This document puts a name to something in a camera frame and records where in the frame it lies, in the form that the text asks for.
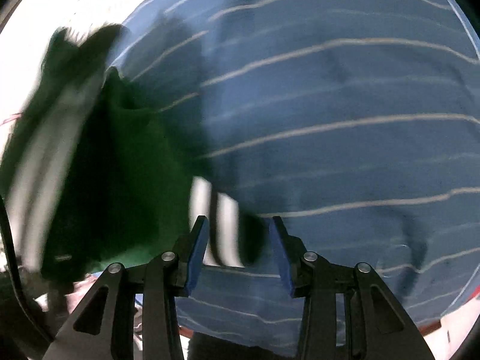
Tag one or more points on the green white varsity jacket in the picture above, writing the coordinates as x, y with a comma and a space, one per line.
91, 177

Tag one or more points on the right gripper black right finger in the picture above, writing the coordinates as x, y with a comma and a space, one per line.
349, 312

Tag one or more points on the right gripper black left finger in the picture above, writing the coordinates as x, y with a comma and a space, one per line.
102, 324

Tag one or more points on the blue striped plaid bedsheet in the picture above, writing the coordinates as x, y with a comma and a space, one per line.
355, 121

